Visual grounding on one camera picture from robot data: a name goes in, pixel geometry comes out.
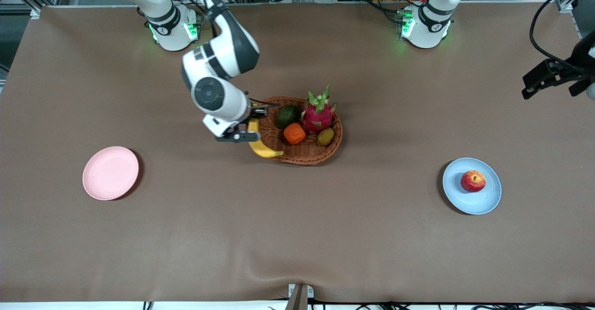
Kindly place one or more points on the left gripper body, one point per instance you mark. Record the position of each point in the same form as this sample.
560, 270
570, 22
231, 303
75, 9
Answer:
568, 71

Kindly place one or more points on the yellow banana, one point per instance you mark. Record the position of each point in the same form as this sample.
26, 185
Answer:
260, 148

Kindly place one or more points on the red apple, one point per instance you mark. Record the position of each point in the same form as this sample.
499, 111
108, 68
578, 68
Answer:
473, 181

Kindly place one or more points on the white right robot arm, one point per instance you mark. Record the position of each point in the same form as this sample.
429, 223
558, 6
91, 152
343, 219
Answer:
218, 63

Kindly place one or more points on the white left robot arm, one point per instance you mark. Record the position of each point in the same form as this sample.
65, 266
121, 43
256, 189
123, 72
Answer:
430, 22

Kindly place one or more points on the dark green avocado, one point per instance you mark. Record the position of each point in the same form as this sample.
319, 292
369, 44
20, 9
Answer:
288, 116

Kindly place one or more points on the orange tangerine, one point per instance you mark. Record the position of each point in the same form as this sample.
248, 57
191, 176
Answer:
294, 134

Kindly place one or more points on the pink dragon fruit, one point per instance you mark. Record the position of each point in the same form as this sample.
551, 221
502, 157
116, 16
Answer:
318, 116

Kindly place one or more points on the brown wicker basket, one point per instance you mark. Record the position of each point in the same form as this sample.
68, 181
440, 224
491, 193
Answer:
307, 152

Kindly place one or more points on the brown green kiwi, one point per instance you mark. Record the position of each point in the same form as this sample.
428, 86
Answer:
326, 136

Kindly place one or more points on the pink plate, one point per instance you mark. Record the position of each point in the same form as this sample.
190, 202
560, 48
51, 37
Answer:
110, 173

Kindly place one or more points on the brown table cloth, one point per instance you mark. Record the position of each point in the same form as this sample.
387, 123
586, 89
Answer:
297, 235

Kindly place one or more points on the light blue plate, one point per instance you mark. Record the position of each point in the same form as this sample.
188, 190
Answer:
469, 203

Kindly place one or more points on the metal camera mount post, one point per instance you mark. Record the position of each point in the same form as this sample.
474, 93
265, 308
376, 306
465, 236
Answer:
297, 298

